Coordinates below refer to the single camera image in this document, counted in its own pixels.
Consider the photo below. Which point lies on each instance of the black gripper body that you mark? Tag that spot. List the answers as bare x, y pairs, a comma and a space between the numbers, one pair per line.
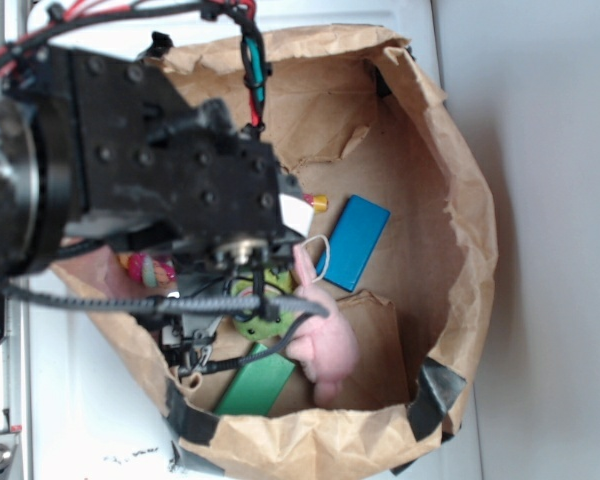
126, 164

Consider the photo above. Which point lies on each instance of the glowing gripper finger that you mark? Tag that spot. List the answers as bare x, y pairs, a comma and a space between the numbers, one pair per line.
297, 215

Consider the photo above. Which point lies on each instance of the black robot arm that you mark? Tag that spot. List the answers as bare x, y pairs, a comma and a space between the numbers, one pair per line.
20, 219

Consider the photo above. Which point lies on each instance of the blue wooden block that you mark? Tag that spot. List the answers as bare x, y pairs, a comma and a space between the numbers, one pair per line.
352, 242

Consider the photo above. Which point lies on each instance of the green plush frog toy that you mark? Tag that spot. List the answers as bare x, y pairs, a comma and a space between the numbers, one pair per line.
261, 323

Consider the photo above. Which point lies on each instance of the brown paper bag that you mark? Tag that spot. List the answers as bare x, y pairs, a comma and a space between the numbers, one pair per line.
351, 113

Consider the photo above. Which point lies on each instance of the pink plush bunny toy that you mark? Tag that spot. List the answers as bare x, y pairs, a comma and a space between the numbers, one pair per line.
326, 347

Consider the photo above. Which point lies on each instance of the green wooden block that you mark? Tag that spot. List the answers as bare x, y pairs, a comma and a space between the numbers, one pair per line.
256, 387

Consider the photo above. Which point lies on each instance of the aluminium frame rail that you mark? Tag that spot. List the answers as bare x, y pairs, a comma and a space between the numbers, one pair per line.
15, 416

